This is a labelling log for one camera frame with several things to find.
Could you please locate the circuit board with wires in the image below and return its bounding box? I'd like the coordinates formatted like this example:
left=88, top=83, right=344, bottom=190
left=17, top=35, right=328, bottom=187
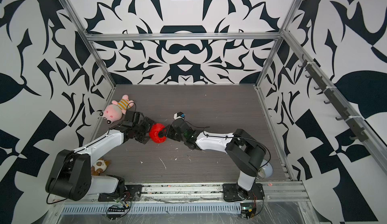
left=105, top=191, right=133, bottom=221
left=240, top=195, right=266, bottom=220

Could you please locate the brown white plush toy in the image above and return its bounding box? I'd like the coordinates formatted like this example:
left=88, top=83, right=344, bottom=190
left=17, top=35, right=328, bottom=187
left=91, top=159, right=111, bottom=176

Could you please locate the white vented cable duct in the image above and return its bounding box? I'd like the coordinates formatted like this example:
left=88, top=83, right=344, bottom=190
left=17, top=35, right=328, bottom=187
left=61, top=203, right=241, bottom=215

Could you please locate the left circuit board with wires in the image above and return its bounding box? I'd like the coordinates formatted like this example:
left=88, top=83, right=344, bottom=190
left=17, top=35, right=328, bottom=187
left=105, top=191, right=133, bottom=221

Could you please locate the red piggy bank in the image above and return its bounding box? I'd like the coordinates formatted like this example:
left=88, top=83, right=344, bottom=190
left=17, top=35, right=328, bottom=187
left=149, top=123, right=167, bottom=143

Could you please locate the white dome object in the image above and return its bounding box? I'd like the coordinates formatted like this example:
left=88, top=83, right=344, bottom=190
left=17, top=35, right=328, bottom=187
left=257, top=159, right=273, bottom=180

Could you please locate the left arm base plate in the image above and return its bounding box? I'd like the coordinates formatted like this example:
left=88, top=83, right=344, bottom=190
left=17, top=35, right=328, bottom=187
left=98, top=184, right=143, bottom=202

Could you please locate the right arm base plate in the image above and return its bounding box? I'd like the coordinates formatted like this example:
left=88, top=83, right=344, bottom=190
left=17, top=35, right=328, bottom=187
left=222, top=183, right=265, bottom=202

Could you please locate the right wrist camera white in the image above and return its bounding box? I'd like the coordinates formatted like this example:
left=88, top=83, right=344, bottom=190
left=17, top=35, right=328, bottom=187
left=173, top=112, right=185, bottom=120

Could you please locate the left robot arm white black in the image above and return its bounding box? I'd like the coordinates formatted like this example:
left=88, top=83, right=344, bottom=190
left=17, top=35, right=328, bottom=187
left=45, top=111, right=156, bottom=201

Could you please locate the pink plush pig toy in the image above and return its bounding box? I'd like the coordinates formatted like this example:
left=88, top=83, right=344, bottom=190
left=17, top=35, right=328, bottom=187
left=99, top=95, right=135, bottom=124

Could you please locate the wall hook rail grey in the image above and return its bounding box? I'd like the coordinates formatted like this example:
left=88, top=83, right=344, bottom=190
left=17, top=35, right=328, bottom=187
left=299, top=55, right=369, bottom=142

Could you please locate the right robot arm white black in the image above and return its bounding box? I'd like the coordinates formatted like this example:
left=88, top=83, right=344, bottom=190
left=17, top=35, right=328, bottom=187
left=149, top=117, right=273, bottom=193

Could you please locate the right circuit board with wires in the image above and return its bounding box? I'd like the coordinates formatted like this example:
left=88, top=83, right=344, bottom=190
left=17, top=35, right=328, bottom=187
left=240, top=195, right=266, bottom=220

